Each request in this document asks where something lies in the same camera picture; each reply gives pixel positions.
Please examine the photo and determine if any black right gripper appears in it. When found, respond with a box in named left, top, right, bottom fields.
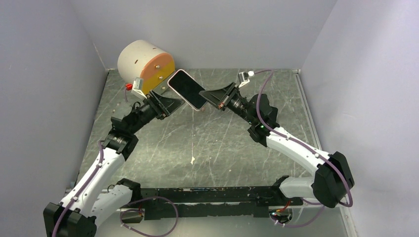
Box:
left=199, top=82, right=256, bottom=125

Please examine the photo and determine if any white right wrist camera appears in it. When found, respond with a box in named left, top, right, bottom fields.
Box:
left=238, top=71, right=255, bottom=88

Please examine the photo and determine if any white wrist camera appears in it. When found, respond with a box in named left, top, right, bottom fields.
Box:
left=126, top=77, right=146, bottom=99
left=238, top=71, right=255, bottom=88

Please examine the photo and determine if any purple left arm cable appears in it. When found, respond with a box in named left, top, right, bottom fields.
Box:
left=50, top=88, right=179, bottom=237

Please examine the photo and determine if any aluminium frame rail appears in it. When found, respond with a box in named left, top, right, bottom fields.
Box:
left=52, top=185, right=357, bottom=237

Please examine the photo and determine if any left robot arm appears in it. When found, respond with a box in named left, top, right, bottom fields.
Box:
left=43, top=91, right=184, bottom=237

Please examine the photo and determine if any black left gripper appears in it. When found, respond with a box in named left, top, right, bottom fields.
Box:
left=128, top=89, right=185, bottom=134

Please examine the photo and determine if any white round drawer cabinet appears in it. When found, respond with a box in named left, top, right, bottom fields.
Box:
left=117, top=40, right=175, bottom=95

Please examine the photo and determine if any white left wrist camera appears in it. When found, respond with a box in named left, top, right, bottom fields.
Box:
left=126, top=77, right=146, bottom=99

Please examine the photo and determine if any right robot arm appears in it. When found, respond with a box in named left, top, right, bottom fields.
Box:
left=199, top=83, right=354, bottom=208

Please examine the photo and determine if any black base crossbar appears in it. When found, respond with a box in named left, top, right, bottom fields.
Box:
left=139, top=186, right=303, bottom=220

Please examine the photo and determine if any pink phone case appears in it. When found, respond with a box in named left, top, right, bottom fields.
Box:
left=167, top=69, right=209, bottom=112

